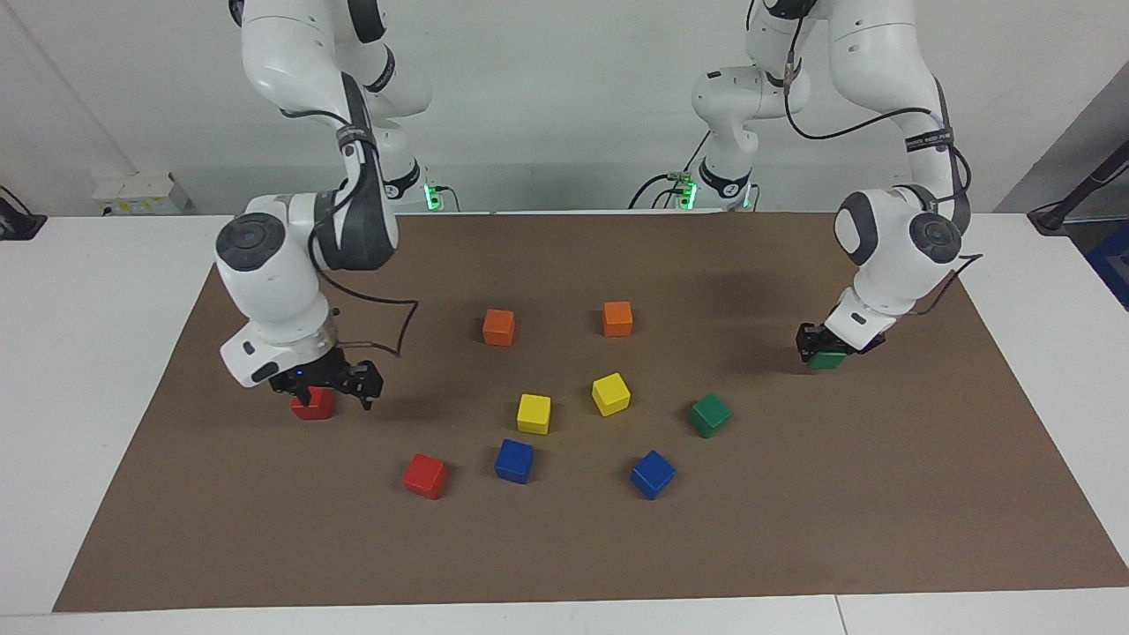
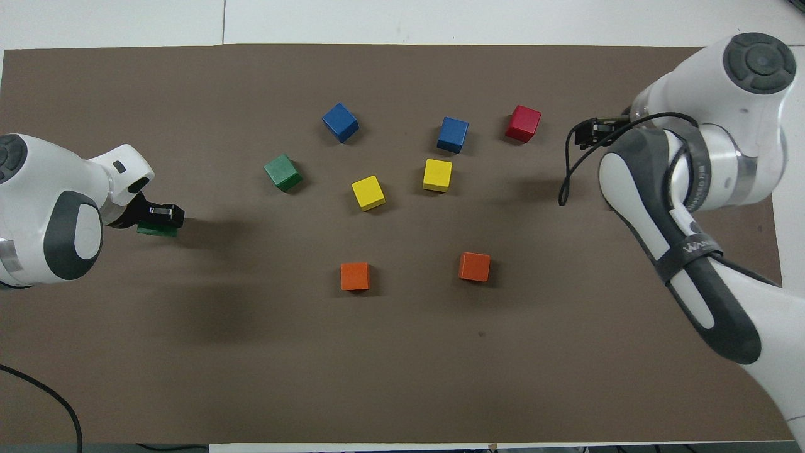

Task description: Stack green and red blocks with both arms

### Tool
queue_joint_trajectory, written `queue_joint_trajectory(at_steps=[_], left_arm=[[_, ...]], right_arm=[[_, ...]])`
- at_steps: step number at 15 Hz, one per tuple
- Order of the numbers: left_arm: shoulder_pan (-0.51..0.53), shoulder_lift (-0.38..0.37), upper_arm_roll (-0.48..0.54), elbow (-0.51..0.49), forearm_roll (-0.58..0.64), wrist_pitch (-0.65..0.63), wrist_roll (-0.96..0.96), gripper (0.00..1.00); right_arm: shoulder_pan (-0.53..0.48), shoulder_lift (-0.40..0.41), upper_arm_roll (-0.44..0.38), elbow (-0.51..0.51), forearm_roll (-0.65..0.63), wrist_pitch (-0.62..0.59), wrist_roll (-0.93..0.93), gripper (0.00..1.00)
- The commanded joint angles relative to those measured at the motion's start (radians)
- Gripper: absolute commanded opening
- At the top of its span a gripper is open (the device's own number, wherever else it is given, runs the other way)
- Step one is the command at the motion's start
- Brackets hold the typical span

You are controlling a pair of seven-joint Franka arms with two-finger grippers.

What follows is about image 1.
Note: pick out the white power strip box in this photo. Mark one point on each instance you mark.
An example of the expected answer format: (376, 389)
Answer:
(141, 194)

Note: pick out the orange wooden cube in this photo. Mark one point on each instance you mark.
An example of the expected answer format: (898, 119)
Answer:
(617, 318)
(498, 327)

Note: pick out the brown paper table mat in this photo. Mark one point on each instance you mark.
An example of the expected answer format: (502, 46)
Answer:
(564, 547)

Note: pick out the black desk object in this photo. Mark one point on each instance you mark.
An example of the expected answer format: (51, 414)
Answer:
(18, 225)

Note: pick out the green wooden cube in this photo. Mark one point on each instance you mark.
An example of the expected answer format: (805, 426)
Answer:
(827, 360)
(710, 414)

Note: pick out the blue box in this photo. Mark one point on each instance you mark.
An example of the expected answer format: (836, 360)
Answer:
(1113, 265)

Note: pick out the red wooden cube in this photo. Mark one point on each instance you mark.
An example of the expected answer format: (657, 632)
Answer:
(425, 475)
(317, 407)

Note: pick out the yellow wooden cube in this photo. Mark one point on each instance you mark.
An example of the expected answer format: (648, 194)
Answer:
(610, 393)
(534, 414)

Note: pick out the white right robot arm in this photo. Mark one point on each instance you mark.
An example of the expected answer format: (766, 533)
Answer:
(273, 291)

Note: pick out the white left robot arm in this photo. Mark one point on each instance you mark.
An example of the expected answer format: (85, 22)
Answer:
(882, 256)

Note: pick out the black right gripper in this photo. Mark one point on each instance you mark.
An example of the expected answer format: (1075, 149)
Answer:
(317, 372)

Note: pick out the black stand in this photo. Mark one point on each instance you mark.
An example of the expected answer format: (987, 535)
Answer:
(1080, 190)

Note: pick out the blue wooden cube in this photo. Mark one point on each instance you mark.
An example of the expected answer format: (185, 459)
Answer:
(653, 474)
(514, 460)

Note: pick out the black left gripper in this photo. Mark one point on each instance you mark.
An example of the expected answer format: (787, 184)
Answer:
(836, 342)

